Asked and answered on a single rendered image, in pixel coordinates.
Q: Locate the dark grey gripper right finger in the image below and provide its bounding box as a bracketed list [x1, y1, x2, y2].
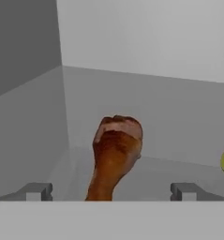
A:
[170, 182, 224, 202]

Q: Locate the brown chicken drumstick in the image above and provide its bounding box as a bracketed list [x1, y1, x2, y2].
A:
[84, 114, 144, 202]

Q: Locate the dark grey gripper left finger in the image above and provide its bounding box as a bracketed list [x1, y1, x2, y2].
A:
[0, 182, 53, 202]

